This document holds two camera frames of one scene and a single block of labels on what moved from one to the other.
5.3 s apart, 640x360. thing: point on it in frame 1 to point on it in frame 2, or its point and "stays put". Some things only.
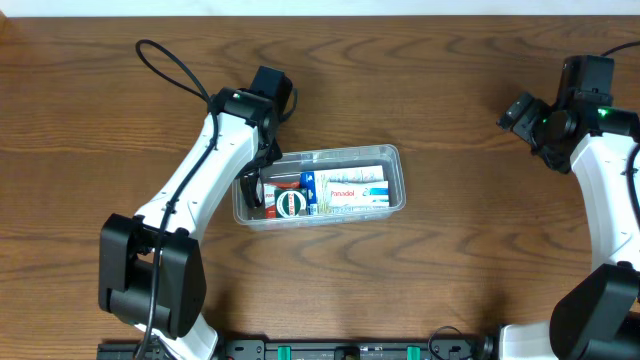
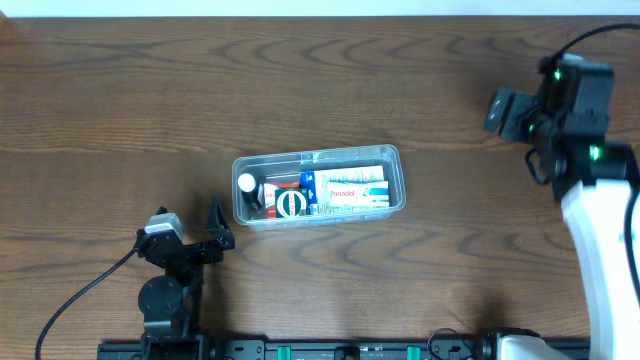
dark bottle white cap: x=249 y=186 stays put
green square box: x=290 y=203 stays put
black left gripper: x=261 y=170 to x=192 y=248
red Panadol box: x=270 y=195 stays put
